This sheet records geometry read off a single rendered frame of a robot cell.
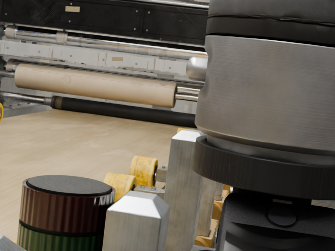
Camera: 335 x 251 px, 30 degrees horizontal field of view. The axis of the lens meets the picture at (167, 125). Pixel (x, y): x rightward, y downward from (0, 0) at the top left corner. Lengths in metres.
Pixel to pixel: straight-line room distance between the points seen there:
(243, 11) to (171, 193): 0.42
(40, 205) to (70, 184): 0.03
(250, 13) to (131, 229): 0.19
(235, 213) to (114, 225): 0.16
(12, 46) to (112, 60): 0.51
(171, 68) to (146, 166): 1.56
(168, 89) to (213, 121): 2.73
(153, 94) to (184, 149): 2.36
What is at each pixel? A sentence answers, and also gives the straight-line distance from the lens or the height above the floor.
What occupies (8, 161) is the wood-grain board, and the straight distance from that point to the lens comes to 1.69.
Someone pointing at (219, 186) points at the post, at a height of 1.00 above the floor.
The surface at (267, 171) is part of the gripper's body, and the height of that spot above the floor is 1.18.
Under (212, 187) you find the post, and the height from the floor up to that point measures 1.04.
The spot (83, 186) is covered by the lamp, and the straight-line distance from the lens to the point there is 0.41.
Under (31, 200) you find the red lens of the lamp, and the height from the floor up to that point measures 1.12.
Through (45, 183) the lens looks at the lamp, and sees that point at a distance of 0.41.
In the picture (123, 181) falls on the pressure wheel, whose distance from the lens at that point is 1.20.
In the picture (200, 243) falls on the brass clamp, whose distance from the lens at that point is 0.88.
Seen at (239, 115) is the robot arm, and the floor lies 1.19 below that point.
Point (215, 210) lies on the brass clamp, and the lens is 1.12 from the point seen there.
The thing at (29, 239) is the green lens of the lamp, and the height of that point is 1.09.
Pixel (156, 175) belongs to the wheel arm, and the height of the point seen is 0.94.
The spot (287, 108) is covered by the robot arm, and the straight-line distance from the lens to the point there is 0.23.
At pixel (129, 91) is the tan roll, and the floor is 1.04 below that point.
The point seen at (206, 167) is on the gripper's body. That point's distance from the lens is 0.25.
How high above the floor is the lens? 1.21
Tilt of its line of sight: 6 degrees down
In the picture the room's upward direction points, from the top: 7 degrees clockwise
